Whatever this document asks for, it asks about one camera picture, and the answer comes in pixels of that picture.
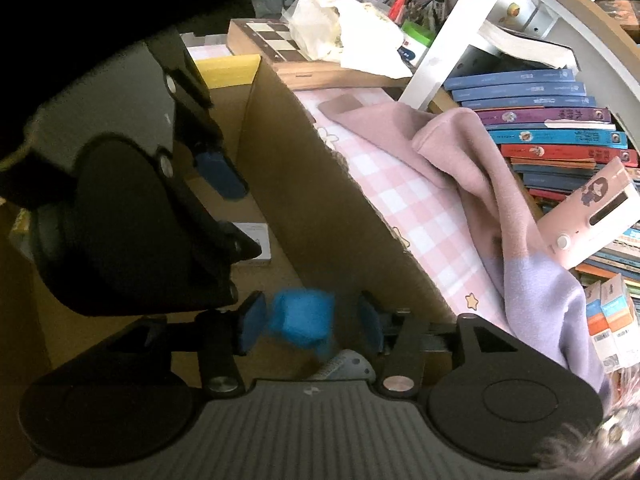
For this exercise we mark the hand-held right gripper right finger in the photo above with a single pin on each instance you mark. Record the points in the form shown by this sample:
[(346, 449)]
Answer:
[(372, 325)]

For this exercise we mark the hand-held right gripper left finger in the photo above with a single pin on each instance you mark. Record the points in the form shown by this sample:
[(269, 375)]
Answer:
[(252, 325)]

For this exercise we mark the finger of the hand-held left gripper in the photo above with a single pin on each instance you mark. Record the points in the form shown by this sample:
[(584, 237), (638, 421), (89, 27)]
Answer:
[(222, 172), (235, 242)]

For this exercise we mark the small white red box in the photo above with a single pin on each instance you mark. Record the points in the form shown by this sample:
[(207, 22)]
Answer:
[(255, 240)]

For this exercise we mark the blue fuzzy ball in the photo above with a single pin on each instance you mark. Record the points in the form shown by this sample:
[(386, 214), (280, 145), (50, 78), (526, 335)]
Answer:
[(302, 322)]

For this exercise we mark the white glue bottle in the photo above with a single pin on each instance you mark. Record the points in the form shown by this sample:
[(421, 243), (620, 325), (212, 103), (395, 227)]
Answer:
[(345, 367)]

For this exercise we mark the yellow cardboard box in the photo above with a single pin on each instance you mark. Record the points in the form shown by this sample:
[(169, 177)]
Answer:
[(320, 210)]

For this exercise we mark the wooden chess board box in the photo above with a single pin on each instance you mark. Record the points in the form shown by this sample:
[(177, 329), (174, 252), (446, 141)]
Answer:
[(310, 67)]

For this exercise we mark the pink purple cloth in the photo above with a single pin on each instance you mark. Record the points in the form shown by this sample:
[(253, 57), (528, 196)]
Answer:
[(500, 200)]

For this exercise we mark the white plastic bag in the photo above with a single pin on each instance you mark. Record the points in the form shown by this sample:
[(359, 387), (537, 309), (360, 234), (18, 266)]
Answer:
[(340, 25)]

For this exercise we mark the orange blue small box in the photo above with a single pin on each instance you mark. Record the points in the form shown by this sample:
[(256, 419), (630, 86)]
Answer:
[(595, 320), (619, 310)]

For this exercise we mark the pink cartoon box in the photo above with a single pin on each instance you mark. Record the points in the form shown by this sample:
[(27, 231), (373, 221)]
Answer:
[(590, 210)]

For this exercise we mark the grey fur cuff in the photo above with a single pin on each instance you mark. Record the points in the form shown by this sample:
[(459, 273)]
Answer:
[(590, 447)]

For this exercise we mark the white bookshelf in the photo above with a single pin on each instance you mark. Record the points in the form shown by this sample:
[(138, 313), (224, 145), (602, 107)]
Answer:
[(450, 35)]

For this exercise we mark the open white book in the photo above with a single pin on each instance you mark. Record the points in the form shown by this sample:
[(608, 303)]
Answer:
[(530, 45)]

